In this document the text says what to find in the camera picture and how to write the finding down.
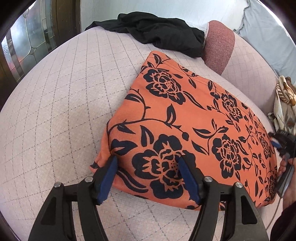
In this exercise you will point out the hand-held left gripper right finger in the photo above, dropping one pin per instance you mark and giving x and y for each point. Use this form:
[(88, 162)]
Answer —
[(188, 180)]

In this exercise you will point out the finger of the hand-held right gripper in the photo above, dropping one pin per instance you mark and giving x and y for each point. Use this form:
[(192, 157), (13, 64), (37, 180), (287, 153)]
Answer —
[(275, 142)]

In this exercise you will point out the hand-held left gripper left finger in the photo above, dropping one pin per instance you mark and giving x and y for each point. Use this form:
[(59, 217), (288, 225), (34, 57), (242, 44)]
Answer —
[(107, 183)]

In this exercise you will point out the orange floral shirt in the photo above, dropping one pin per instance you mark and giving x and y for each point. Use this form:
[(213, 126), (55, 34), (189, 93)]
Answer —
[(185, 111)]

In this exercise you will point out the person's right forearm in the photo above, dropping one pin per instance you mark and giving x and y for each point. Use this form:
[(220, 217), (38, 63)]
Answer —
[(283, 224)]

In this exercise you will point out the black clothes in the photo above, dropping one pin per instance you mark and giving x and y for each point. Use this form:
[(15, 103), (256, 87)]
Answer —
[(161, 32)]

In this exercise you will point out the person's right hand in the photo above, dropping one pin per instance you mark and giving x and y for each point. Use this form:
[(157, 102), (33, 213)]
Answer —
[(283, 168)]

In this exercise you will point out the cream floral blanket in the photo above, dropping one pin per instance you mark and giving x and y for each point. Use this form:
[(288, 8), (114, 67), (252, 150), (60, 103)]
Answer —
[(284, 99)]

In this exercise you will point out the pink sofa bolster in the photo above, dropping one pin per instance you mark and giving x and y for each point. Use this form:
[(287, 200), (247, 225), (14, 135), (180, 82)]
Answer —
[(218, 46)]

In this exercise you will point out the grey pillow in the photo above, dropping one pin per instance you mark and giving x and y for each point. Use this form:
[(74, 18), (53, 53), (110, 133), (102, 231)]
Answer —
[(266, 30)]

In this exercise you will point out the clear plastic bag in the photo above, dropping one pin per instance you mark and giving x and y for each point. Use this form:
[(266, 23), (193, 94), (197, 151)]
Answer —
[(201, 26)]

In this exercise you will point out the wooden door with stained glass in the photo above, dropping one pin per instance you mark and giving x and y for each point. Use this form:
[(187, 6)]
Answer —
[(34, 34)]

